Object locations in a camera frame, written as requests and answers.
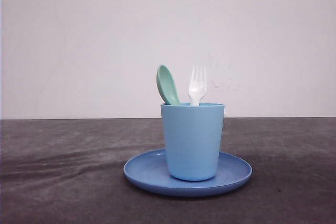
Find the mint green plastic spoon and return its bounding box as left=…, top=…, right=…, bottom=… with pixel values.
left=156, top=65, right=181, bottom=105

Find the white plastic fork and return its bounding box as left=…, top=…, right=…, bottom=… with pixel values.
left=188, top=66, right=207, bottom=106

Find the light blue plastic cup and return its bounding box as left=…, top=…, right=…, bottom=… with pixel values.
left=161, top=103, right=225, bottom=173

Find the blue plastic plate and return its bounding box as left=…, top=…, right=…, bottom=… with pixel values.
left=123, top=148, right=253, bottom=197

